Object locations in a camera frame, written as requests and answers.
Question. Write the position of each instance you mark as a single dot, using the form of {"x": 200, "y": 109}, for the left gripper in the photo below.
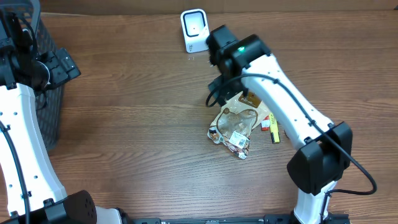
{"x": 60, "y": 74}

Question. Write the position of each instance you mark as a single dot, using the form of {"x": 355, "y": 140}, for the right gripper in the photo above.
{"x": 222, "y": 91}

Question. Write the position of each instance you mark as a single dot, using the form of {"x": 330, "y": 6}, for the brown snack pouch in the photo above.
{"x": 236, "y": 121}

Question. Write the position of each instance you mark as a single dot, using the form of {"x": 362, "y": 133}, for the red item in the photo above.
{"x": 265, "y": 124}

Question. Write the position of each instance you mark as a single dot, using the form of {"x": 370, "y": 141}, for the yellow black item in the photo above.
{"x": 274, "y": 130}

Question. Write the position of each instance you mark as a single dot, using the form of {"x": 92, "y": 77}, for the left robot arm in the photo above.
{"x": 35, "y": 194}

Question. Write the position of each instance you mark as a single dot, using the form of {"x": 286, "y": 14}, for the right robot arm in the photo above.
{"x": 322, "y": 148}

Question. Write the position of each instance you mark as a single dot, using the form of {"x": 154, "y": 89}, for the white barcode scanner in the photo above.
{"x": 195, "y": 30}

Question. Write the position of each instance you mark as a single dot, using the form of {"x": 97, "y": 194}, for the grey plastic mesh basket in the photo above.
{"x": 48, "y": 104}

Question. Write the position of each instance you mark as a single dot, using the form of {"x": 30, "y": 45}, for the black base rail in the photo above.
{"x": 205, "y": 221}

